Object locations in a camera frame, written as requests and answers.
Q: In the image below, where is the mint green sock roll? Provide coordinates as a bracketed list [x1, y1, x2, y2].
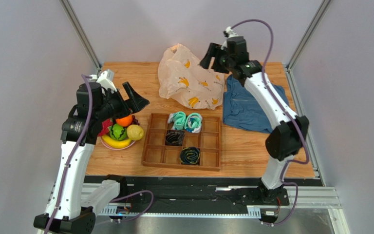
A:
[167, 112, 187, 130]

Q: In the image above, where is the blue cloth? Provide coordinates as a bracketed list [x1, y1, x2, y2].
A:
[223, 75, 272, 134]

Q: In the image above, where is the banana print plastic bag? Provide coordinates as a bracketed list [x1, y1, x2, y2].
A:
[158, 44, 225, 110]

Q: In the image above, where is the yellow banana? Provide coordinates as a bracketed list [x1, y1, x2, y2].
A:
[101, 134, 134, 150]

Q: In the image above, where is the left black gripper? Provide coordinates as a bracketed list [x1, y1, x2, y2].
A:
[95, 81, 149, 122]

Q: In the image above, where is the wooden divided tray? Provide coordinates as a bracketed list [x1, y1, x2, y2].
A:
[141, 113, 223, 172]

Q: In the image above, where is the black yellow blue sock roll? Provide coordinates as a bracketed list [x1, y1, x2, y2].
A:
[179, 147, 201, 165]

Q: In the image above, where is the pink plate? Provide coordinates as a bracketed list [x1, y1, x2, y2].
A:
[100, 135, 137, 151]

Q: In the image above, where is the yellow lemon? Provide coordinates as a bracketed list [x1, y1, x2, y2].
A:
[126, 124, 145, 141]

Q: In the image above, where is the left aluminium frame post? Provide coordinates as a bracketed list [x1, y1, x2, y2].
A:
[59, 0, 102, 72]

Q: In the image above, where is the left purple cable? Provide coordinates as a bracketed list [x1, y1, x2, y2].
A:
[43, 74, 155, 234]

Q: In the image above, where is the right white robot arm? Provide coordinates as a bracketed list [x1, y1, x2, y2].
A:
[199, 36, 309, 204]

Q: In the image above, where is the right aluminium frame post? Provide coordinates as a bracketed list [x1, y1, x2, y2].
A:
[286, 0, 333, 69]

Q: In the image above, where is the red dragon fruit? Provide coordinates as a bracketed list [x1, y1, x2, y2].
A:
[97, 118, 114, 137]

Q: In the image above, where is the black patterned sock roll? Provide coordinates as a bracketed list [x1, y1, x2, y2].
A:
[165, 130, 185, 146]

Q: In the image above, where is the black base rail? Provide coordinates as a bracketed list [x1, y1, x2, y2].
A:
[83, 175, 324, 215]

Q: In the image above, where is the small green watermelon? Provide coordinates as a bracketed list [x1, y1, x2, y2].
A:
[109, 124, 127, 141]

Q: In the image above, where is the orange fruit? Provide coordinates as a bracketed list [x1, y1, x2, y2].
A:
[115, 115, 133, 127]

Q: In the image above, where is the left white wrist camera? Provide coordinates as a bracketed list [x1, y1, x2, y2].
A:
[88, 69, 117, 93]

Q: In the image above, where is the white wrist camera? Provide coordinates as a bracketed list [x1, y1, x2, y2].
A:
[221, 26, 239, 49]
[88, 69, 117, 93]

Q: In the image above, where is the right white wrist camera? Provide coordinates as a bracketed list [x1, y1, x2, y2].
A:
[221, 26, 239, 49]

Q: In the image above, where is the teal blue white sock roll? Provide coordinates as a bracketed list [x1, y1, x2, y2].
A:
[184, 113, 203, 134]

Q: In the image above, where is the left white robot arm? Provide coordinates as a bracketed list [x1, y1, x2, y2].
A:
[33, 82, 149, 234]

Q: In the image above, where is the dark red grape bunch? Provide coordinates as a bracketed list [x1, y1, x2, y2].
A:
[131, 115, 140, 126]

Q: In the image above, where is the aluminium frame post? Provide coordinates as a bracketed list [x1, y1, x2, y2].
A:
[59, 0, 102, 72]
[286, 0, 333, 69]

